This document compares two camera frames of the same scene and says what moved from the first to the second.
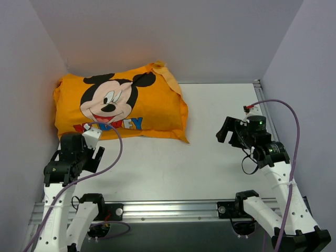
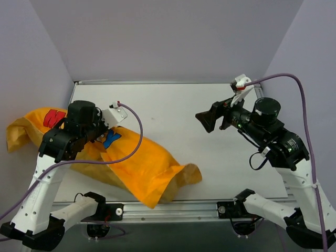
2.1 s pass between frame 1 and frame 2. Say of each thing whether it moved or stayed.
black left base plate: stayed
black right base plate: stayed
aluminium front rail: stayed
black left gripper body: moved
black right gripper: moved
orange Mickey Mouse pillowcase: moved
